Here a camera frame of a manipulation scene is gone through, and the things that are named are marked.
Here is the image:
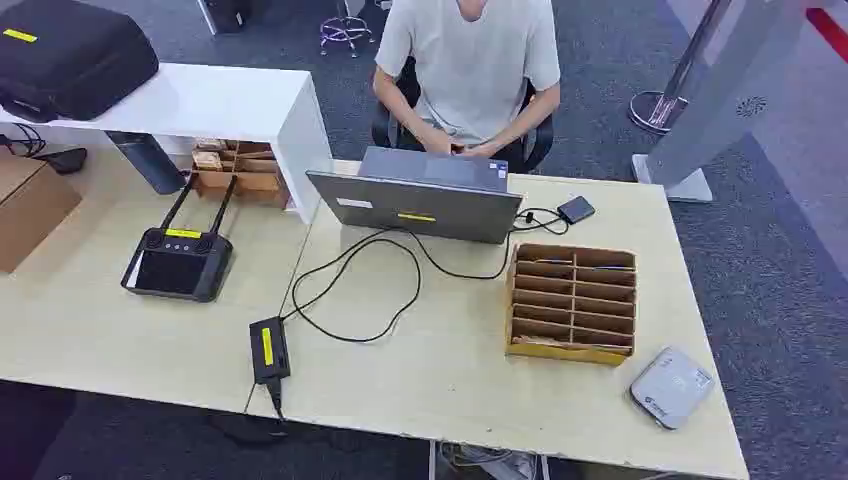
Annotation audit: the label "person's right hand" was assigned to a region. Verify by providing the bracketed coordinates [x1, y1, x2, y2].
[422, 131, 460, 158]

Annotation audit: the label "person's left hand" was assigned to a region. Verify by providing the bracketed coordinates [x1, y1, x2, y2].
[457, 140, 499, 160]

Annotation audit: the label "black office chair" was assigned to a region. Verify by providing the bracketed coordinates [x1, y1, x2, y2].
[370, 56, 555, 175]

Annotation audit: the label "grey laptop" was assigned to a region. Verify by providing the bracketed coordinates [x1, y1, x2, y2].
[305, 146, 526, 246]

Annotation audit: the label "person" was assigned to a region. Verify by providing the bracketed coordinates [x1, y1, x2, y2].
[372, 0, 562, 159]

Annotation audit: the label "small black external drive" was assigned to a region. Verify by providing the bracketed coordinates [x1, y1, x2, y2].
[556, 195, 596, 226]

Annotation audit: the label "chrome stool base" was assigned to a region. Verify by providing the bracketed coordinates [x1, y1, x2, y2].
[319, 0, 376, 59]

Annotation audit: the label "wooden box with compartments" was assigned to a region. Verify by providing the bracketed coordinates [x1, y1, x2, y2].
[190, 138, 291, 211]

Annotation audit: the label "slotted wooden card box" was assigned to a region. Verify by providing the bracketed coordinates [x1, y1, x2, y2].
[506, 242, 638, 368]

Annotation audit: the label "white desk shelf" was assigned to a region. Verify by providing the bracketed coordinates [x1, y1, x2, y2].
[0, 62, 335, 225]

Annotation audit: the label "black cabinet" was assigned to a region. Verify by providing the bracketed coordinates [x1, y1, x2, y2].
[197, 0, 266, 36]

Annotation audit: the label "grey kiosk stand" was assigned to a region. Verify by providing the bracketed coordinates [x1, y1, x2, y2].
[631, 0, 813, 204]

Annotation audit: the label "black power adapter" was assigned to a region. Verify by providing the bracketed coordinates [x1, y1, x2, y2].
[248, 316, 292, 386]

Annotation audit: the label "dark grey cylinder bottle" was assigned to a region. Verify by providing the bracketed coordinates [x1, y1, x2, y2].
[105, 131, 189, 197]

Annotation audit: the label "black remote controller with antennas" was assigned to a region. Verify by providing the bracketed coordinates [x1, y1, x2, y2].
[120, 173, 238, 304]

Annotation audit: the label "black carrying case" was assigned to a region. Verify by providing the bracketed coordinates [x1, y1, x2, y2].
[0, 0, 161, 125]

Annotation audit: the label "brown cardboard box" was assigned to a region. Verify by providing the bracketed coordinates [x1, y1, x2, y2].
[0, 153, 83, 275]

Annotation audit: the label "thin black drive cable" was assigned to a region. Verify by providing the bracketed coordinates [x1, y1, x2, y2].
[511, 207, 571, 236]

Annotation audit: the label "black laptop power cable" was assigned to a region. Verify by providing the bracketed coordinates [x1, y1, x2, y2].
[278, 227, 513, 344]

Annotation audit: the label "chrome stanchion post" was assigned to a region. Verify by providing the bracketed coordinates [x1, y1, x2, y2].
[627, 0, 730, 136]

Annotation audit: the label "black mains cord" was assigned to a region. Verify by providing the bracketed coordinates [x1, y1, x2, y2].
[218, 377, 291, 445]

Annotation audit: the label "white cables under desk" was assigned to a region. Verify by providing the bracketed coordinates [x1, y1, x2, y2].
[437, 442, 551, 480]

